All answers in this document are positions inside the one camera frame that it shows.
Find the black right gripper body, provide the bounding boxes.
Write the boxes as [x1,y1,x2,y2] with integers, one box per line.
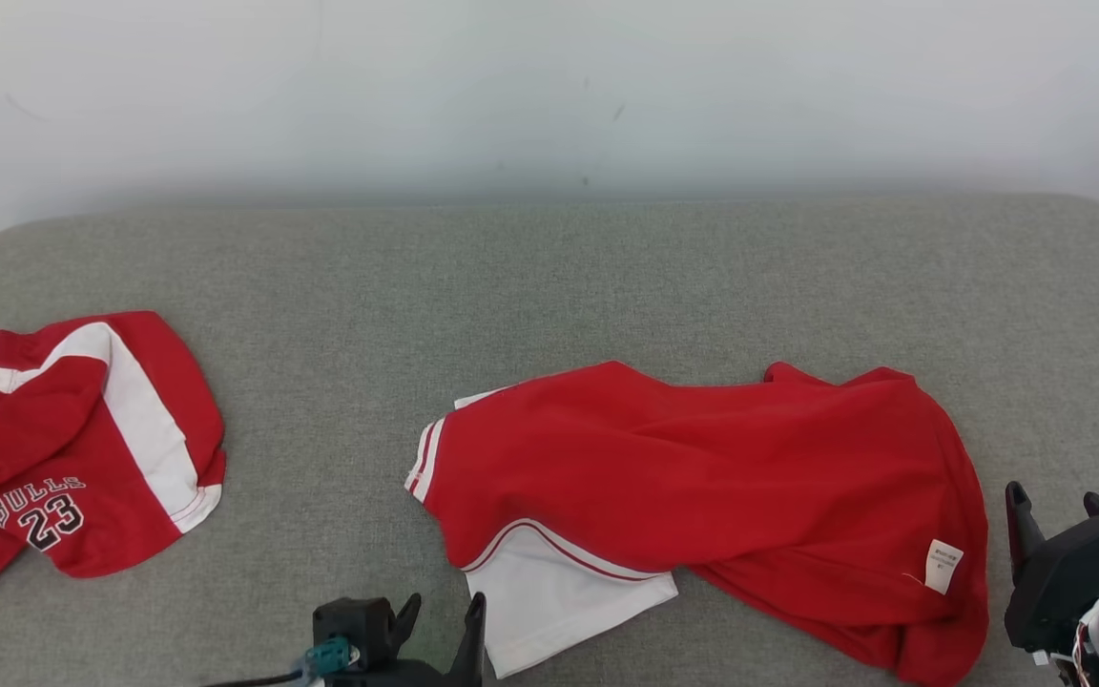
[1005,515,1099,659]

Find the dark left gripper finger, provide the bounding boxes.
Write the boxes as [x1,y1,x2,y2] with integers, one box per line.
[393,593,423,654]
[447,592,488,687]

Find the black left cable teal plug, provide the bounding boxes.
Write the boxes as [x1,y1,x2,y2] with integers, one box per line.
[200,636,361,687]

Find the red Bulls 23 shorts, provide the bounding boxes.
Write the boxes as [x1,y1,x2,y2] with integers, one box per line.
[0,310,227,621]

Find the red basketball jersey white sleeves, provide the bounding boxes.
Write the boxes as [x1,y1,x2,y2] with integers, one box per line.
[404,360,990,687]

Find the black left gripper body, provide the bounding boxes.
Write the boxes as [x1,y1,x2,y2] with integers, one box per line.
[325,656,474,687]

